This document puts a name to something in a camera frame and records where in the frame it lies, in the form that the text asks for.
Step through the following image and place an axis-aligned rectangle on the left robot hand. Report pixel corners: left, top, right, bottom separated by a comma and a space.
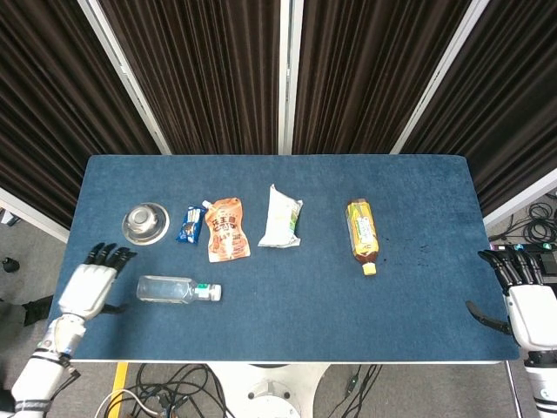
57, 242, 138, 322

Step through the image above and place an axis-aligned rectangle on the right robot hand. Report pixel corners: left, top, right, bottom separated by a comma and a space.
465, 247, 557, 349

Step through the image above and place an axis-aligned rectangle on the transparent plastic bottle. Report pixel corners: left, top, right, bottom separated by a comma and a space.
136, 274, 214, 305

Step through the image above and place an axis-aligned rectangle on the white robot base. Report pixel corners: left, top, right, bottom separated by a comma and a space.
208, 363, 332, 418

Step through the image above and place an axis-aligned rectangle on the yellow tea bottle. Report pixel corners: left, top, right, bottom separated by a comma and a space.
345, 199, 379, 277

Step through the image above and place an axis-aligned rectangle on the stainless steel bowl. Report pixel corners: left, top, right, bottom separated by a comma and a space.
121, 201, 171, 246

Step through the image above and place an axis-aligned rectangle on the blue cookie packet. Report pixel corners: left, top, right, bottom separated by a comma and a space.
175, 205, 206, 245

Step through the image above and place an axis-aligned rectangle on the orange spout pouch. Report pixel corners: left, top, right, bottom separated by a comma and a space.
201, 197, 253, 264

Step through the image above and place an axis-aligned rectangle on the dark brown pleated curtain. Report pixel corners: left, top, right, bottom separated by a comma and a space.
402, 0, 557, 217
99, 0, 282, 156
292, 0, 473, 156
0, 0, 162, 230

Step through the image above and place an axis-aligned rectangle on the white snack bag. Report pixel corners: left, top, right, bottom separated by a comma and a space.
257, 183, 304, 249

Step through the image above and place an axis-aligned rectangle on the blue table mat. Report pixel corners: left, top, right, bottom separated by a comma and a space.
37, 154, 521, 363

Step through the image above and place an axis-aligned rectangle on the black coiled cable bundle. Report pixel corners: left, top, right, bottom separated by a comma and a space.
515, 202, 557, 247

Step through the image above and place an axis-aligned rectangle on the black floor cable bundle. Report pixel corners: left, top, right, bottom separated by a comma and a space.
93, 363, 227, 418

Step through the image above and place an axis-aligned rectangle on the black cable with green plug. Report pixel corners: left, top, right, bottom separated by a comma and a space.
334, 364, 384, 418

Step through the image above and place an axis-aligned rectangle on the white partition frame post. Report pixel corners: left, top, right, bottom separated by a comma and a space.
278, 0, 305, 156
390, 0, 491, 154
77, 0, 173, 156

